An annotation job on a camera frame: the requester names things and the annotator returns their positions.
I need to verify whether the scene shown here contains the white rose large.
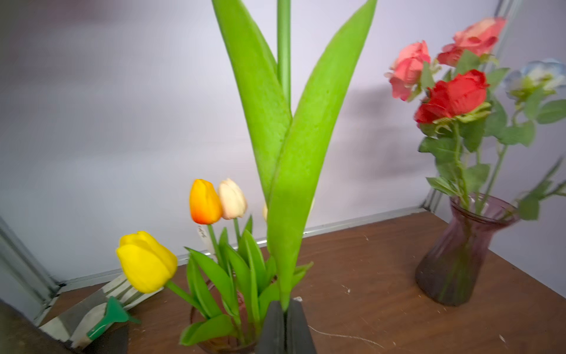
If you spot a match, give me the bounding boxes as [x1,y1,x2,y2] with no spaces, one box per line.
[517,156,565,221]

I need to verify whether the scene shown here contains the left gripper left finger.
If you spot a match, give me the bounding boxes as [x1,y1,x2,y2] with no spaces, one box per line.
[255,301,285,354]

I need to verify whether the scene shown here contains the yellow tulip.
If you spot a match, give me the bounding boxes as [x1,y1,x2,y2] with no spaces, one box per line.
[116,231,221,319]
[212,1,377,309]

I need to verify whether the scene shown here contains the white rose small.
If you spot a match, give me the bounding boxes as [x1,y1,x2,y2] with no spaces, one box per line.
[475,60,565,212]

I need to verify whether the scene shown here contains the pink rose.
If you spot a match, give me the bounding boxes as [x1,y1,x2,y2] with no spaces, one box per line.
[437,17,507,67]
[385,41,431,101]

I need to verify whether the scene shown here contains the red rose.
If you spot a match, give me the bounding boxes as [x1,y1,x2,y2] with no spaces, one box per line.
[415,69,492,210]

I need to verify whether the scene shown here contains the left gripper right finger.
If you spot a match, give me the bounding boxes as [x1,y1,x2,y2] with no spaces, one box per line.
[286,299,317,354]

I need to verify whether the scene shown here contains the right purple glass vase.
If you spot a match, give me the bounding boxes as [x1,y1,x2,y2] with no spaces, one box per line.
[415,196,520,307]

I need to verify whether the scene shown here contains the orange tulip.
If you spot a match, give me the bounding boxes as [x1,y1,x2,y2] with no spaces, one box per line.
[189,178,235,289]

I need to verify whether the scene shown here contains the left red glass vase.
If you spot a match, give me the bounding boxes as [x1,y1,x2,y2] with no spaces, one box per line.
[190,280,259,354]

